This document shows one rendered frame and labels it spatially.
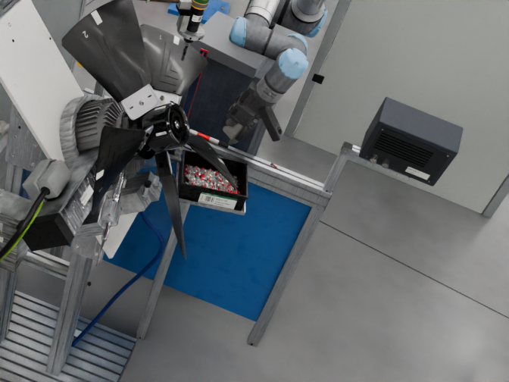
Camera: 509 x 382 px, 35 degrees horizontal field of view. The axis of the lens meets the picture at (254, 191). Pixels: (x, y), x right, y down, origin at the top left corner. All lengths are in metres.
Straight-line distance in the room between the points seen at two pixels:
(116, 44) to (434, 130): 1.01
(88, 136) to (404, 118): 0.95
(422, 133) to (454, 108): 1.68
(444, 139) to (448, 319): 1.49
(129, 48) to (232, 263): 1.19
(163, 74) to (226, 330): 1.35
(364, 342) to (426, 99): 1.31
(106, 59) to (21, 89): 0.22
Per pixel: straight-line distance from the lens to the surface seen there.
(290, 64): 2.16
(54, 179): 1.99
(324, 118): 4.27
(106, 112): 2.16
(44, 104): 2.16
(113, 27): 2.07
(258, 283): 3.06
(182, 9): 2.04
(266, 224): 2.86
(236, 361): 3.23
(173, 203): 2.16
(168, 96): 2.23
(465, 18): 3.94
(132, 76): 2.10
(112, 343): 3.06
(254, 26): 2.27
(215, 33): 2.92
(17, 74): 2.11
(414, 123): 2.50
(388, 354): 3.54
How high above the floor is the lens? 2.51
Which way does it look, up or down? 40 degrees down
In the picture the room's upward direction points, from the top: 22 degrees clockwise
